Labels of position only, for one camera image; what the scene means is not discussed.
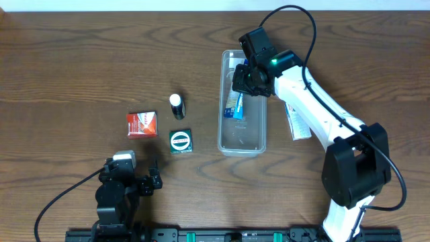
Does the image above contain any black cable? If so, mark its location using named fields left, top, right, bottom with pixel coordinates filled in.
left=34, top=167, right=105, bottom=242
left=258, top=4, right=408, bottom=212

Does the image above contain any red Panadol box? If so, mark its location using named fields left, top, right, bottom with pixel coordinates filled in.
left=126, top=112, right=158, bottom=139

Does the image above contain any blue medicine box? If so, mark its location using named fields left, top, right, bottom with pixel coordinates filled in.
left=224, top=58, right=248, bottom=120

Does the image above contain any left black cable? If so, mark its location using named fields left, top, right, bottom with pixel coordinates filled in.
left=34, top=167, right=105, bottom=242

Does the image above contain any right black cable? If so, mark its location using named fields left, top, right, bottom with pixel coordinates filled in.
left=258, top=4, right=408, bottom=212

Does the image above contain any black mounting rail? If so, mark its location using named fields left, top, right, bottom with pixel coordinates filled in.
left=65, top=227, right=402, bottom=242

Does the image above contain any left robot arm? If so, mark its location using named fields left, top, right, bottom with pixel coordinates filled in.
left=95, top=158, right=163, bottom=237

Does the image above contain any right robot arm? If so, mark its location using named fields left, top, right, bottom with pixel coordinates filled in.
left=232, top=50, right=392, bottom=241

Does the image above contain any clear plastic container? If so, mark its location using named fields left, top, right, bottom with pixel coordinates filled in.
left=218, top=50, right=267, bottom=157

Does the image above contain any dark bottle white cap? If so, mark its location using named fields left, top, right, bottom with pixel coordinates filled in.
left=169, top=93, right=185, bottom=120

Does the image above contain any white green medicine box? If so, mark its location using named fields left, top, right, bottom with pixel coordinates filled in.
left=285, top=104, right=312, bottom=140

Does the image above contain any green Zam-Buk box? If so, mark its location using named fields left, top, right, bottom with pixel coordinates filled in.
left=169, top=129, right=193, bottom=155

